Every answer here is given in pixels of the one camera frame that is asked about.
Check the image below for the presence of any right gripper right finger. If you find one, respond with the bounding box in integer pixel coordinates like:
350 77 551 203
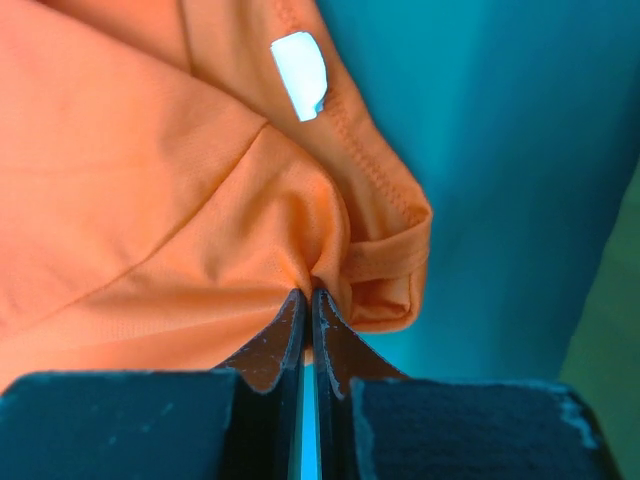
311 289 620 479

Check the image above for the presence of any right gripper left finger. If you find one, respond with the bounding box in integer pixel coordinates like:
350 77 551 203
1 290 307 479

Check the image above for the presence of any orange t shirt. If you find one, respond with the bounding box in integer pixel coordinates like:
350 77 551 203
1 1 433 385

